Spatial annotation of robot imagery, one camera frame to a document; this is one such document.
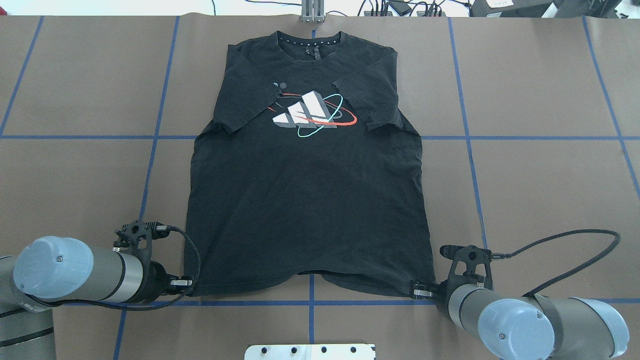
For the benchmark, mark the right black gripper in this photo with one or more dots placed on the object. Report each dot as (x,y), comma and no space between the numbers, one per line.
(442,293)

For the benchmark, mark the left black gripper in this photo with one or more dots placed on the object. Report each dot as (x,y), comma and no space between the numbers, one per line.
(158,281)

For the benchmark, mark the black graphic t-shirt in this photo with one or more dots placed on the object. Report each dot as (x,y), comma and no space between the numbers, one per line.
(308,166)

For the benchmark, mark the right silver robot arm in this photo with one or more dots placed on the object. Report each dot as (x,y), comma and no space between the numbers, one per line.
(533,327)

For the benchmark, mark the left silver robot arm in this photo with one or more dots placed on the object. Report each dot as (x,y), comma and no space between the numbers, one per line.
(55,271)

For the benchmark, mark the black box device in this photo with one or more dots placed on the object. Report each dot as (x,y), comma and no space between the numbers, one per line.
(509,8)

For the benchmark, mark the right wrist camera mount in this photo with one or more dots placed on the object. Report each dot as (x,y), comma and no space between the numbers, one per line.
(470,265)

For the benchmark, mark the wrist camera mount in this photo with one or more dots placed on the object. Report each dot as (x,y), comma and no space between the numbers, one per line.
(470,265)
(136,238)

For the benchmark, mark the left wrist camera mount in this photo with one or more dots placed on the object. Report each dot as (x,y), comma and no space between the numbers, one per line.
(136,238)

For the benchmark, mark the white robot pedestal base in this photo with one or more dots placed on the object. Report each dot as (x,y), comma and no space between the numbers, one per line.
(322,351)

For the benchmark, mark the aluminium frame post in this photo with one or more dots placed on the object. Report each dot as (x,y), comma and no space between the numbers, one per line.
(313,11)

